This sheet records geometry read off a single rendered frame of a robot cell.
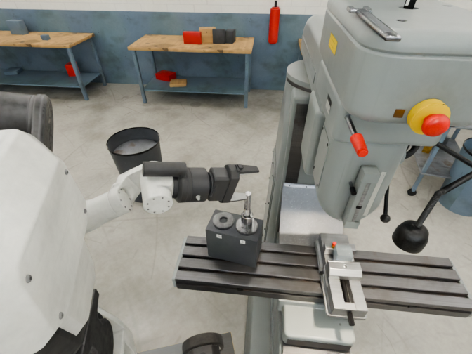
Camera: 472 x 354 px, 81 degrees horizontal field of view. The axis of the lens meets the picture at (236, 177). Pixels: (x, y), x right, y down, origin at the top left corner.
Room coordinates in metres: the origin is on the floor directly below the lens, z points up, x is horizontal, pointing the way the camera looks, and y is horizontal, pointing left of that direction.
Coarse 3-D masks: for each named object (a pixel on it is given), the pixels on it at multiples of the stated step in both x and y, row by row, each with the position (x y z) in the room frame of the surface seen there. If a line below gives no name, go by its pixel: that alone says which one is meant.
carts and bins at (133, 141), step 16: (144, 128) 2.39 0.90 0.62; (464, 128) 2.03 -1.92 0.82; (112, 144) 2.19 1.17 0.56; (128, 144) 2.27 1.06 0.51; (144, 144) 2.27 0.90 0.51; (448, 144) 2.57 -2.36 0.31; (464, 144) 2.16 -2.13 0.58; (128, 160) 1.93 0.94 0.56; (144, 160) 1.97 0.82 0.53; (160, 160) 2.13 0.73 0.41; (416, 160) 2.28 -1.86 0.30; (432, 160) 2.06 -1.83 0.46; (448, 160) 2.27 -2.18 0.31; (448, 176) 2.01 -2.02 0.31; (416, 192) 2.06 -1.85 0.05; (448, 192) 1.94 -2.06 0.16; (464, 192) 1.84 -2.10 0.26; (448, 208) 1.87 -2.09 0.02; (464, 208) 1.80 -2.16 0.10
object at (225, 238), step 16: (208, 224) 0.75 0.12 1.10; (224, 224) 0.74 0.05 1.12; (240, 224) 0.74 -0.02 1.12; (256, 224) 0.74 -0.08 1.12; (208, 240) 0.72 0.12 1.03; (224, 240) 0.70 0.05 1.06; (240, 240) 0.68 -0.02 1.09; (256, 240) 0.67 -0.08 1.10; (224, 256) 0.70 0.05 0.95; (240, 256) 0.68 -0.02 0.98; (256, 256) 0.67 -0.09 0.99
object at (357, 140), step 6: (348, 114) 0.55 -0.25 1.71; (348, 120) 0.52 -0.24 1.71; (348, 126) 0.50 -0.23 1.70; (354, 126) 0.49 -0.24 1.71; (354, 132) 0.47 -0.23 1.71; (354, 138) 0.45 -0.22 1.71; (360, 138) 0.44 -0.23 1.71; (354, 144) 0.43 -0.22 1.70; (360, 144) 0.42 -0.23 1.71; (360, 150) 0.41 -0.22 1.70; (366, 150) 0.41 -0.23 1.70; (360, 156) 0.41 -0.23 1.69
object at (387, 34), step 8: (352, 8) 0.60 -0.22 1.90; (360, 8) 0.60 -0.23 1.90; (368, 8) 0.60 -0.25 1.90; (360, 16) 0.55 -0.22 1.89; (368, 16) 0.52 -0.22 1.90; (368, 24) 0.49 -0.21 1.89; (376, 24) 0.46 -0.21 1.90; (384, 24) 0.46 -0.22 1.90; (376, 32) 0.44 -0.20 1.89; (384, 32) 0.41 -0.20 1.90; (392, 32) 0.41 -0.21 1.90; (384, 40) 0.40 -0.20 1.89; (392, 40) 0.39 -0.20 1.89; (400, 40) 0.39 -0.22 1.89
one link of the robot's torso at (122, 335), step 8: (104, 312) 0.27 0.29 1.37; (112, 320) 0.27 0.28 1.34; (120, 320) 0.28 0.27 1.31; (112, 328) 0.26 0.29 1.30; (120, 328) 0.27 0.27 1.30; (128, 328) 0.28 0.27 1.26; (120, 336) 0.25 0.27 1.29; (128, 336) 0.26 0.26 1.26; (120, 344) 0.24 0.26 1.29; (128, 344) 0.25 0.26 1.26; (120, 352) 0.22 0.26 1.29; (128, 352) 0.24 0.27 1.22
